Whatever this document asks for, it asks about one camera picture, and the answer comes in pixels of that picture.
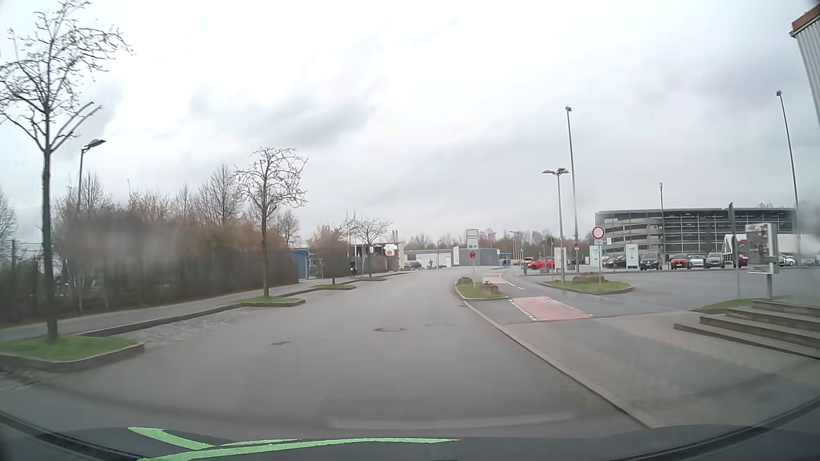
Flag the low grey building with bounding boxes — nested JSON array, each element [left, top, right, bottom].
[[405, 247, 502, 268]]

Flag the concrete steps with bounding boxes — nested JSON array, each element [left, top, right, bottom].
[[673, 298, 820, 359]]

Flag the information board on post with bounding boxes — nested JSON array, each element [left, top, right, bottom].
[[744, 222, 781, 301]]

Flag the round red-rimmed road sign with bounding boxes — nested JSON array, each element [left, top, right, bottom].
[[591, 225, 607, 285]]

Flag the grey asphalt road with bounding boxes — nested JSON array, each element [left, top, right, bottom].
[[0, 265, 820, 443]]

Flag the curved lamp post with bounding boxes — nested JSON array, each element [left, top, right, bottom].
[[75, 138, 107, 313]]

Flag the row of parked cars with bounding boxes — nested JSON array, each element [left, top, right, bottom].
[[601, 251, 820, 271]]

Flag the row of bare trees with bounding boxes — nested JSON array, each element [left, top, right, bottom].
[[405, 228, 597, 262]]

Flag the double-headed lamp post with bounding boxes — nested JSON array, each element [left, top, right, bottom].
[[542, 168, 570, 284]]

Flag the building with grey cladding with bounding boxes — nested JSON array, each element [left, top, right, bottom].
[[789, 3, 820, 129]]

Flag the blue building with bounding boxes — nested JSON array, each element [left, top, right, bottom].
[[290, 248, 316, 280]]

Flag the grey multi-storey car park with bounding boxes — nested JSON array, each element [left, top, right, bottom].
[[594, 206, 798, 258]]

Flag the grey pavement beside hedge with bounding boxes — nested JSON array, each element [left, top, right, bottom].
[[0, 271, 411, 341]]

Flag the kerbed grass traffic island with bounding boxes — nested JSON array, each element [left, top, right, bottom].
[[541, 274, 635, 297], [454, 277, 510, 302]]

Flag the tall lamp post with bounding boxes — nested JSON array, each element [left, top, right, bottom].
[[564, 106, 581, 275], [776, 90, 803, 267]]

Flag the large bare tree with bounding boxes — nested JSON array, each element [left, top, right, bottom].
[[0, 0, 133, 341]]

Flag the car's own bonnet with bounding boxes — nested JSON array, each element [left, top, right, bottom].
[[0, 410, 820, 461]]

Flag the brown hedge with fence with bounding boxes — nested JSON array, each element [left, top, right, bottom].
[[0, 211, 301, 326]]

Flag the grey paved pavement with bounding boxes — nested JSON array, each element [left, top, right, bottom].
[[463, 296, 820, 429]]

